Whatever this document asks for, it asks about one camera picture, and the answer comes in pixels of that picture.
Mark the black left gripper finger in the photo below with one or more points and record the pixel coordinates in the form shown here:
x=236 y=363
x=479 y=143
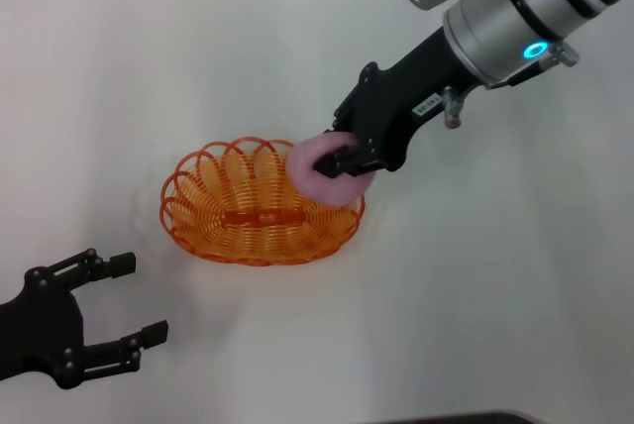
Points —
x=116 y=265
x=124 y=352

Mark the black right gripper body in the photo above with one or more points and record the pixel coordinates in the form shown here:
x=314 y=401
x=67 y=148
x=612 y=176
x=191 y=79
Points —
x=396 y=102

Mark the dark curved robot base edge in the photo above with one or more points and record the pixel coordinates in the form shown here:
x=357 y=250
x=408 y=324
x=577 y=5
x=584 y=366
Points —
x=460 y=419

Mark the pink plush peach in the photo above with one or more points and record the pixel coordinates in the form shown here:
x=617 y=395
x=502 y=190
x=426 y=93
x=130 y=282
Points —
x=307 y=176

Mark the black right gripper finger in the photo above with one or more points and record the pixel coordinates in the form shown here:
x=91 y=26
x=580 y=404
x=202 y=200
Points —
x=341 y=127
x=347 y=164

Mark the orange plastic woven basket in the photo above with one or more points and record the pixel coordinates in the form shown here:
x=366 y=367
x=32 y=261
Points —
x=238 y=211

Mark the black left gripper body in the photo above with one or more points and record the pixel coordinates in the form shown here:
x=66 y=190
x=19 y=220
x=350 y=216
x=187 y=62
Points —
x=39 y=325

